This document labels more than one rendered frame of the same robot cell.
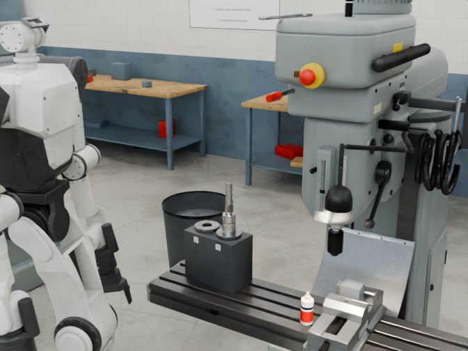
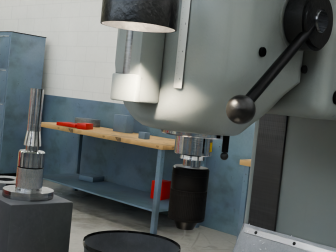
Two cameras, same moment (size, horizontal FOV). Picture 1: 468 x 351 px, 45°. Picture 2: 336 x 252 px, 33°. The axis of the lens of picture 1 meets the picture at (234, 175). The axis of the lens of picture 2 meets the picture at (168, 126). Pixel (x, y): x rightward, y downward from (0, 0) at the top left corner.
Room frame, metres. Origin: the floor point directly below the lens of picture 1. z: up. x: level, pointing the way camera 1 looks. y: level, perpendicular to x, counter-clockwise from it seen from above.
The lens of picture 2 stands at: (0.88, -0.42, 1.35)
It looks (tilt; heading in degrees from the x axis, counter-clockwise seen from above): 3 degrees down; 12
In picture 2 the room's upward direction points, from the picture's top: 6 degrees clockwise
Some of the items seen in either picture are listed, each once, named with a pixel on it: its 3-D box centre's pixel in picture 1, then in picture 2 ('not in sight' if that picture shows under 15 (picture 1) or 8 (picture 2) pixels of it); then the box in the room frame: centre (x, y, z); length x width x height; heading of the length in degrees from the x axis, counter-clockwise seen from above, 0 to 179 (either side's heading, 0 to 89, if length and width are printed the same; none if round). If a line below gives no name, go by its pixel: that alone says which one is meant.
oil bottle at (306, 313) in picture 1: (306, 307); not in sight; (1.56, -0.23, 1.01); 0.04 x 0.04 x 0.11
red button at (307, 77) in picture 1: (308, 76); not in sight; (1.37, -0.18, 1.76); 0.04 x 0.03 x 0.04; 59
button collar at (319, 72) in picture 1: (312, 75); not in sight; (1.39, -0.19, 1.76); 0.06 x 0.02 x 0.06; 59
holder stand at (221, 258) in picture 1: (218, 254); (11, 236); (1.85, 0.06, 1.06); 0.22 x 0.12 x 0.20; 52
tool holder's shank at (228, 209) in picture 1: (228, 198); (34, 119); (1.82, 0.02, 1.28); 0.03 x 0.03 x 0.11
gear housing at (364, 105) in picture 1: (349, 92); not in sight; (1.62, -0.33, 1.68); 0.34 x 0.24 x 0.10; 149
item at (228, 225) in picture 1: (228, 223); (30, 172); (1.82, 0.02, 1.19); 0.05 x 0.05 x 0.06
